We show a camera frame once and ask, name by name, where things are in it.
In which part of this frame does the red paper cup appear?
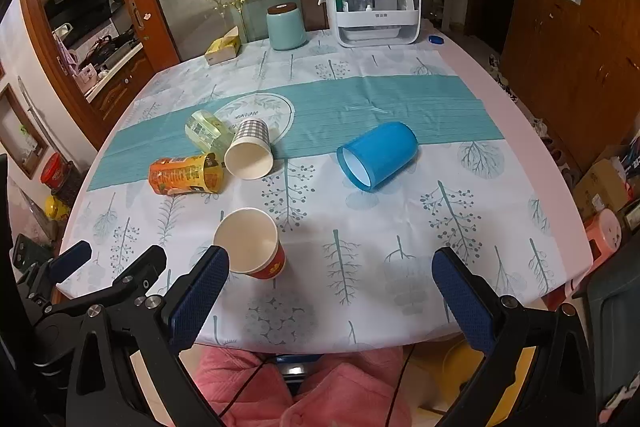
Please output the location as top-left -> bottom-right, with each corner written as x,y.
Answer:
213,208 -> 286,280

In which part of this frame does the orange yellow printed cup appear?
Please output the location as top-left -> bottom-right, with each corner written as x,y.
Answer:
148,153 -> 224,196

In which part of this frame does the clear green plastic cup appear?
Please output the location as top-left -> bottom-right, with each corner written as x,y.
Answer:
184,109 -> 234,162

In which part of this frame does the white striped paper cup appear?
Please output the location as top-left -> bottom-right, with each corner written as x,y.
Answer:
224,118 -> 273,180

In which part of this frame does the blue plastic cup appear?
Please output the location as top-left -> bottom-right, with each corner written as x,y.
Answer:
336,121 -> 419,192

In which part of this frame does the red bucket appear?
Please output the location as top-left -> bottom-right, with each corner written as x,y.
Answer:
40,152 -> 70,191

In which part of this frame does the pink plastic stool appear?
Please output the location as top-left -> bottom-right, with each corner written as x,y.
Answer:
585,208 -> 622,271

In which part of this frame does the pink fleece clothing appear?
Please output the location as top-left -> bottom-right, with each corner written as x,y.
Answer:
192,345 -> 414,427

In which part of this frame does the cardboard box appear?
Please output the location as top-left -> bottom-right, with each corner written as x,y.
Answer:
572,159 -> 629,221

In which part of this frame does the tree patterned tablecloth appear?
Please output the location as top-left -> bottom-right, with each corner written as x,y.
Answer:
62,31 -> 570,351

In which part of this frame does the yellow tissue box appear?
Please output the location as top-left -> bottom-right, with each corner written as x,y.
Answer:
204,26 -> 241,66

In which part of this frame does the teal canister with brown lid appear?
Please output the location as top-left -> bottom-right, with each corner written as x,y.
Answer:
266,2 -> 307,51

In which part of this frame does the wooden cabinet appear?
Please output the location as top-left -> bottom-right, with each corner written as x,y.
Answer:
500,0 -> 639,171

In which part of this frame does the white storage box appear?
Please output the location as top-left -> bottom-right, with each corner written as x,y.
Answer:
324,0 -> 422,48

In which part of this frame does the black cable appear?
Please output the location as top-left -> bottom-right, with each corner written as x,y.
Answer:
217,351 -> 277,421

